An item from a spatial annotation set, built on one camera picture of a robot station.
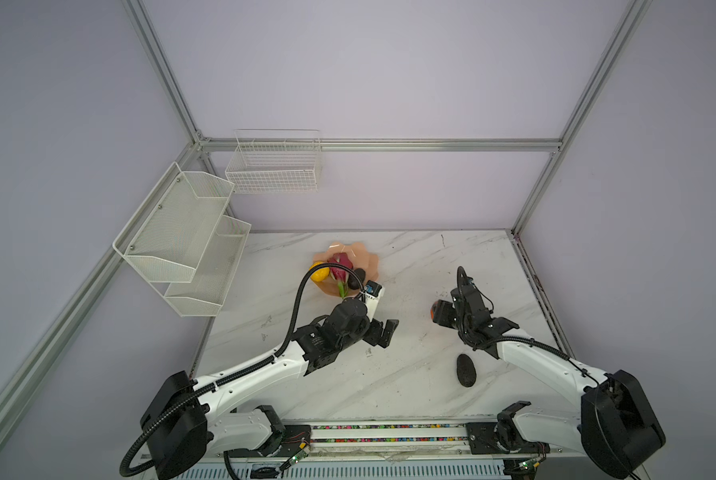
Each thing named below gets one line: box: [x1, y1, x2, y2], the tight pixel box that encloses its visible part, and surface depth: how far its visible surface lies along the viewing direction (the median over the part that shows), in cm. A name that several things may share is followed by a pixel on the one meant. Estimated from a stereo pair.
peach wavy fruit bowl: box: [310, 242, 379, 297], surface depth 104 cm
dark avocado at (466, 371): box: [456, 353, 477, 388], surface depth 84 cm
